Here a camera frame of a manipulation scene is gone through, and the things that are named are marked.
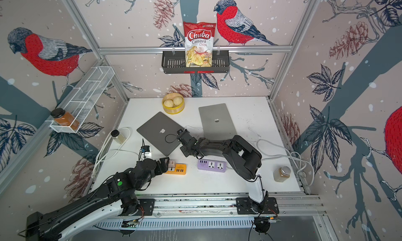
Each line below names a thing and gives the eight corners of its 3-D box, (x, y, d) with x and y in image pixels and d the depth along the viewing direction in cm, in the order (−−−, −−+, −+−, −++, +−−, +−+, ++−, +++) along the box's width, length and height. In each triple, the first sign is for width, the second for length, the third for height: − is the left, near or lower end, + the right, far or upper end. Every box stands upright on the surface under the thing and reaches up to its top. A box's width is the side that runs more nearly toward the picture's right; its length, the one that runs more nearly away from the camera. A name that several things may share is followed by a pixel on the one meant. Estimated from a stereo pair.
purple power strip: (197, 170, 87) (196, 168, 85) (198, 160, 91) (198, 158, 88) (225, 173, 86) (226, 171, 84) (225, 163, 90) (226, 161, 87)
